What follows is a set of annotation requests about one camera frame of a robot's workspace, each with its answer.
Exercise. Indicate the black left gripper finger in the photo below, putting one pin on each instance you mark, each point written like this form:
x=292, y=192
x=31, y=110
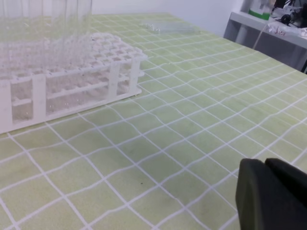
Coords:
x=271, y=195

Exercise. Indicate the green checkered tablecloth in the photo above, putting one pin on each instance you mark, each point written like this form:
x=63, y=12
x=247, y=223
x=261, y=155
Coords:
x=166, y=159

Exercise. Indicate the white plastic test tube rack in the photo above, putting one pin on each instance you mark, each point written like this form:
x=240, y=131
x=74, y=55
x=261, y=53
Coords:
x=30, y=97

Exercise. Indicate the test tubes standing in rack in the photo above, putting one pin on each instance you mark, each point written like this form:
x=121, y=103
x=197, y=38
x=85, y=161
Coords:
x=44, y=34

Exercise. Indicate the grey shelf with clutter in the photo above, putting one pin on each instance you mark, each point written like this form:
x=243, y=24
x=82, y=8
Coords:
x=267, y=37

